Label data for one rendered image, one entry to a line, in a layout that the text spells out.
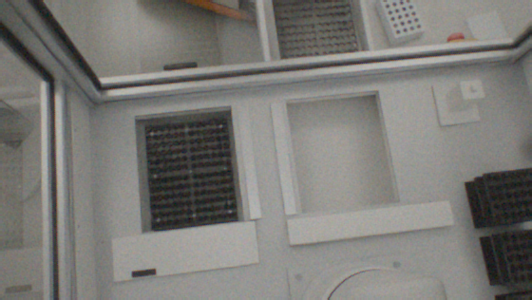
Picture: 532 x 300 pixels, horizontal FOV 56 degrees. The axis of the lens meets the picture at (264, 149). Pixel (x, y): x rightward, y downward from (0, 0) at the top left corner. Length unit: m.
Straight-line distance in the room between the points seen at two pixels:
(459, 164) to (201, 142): 0.54
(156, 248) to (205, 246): 0.09
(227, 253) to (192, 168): 0.20
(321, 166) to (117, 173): 0.45
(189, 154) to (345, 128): 0.37
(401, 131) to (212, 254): 0.46
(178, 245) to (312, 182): 0.34
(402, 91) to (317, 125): 0.21
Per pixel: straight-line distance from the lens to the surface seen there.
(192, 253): 0.99
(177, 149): 1.09
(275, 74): 1.03
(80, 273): 0.94
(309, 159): 1.15
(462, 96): 1.06
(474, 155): 1.13
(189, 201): 1.09
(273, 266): 0.99
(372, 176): 1.17
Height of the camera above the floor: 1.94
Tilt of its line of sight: 75 degrees down
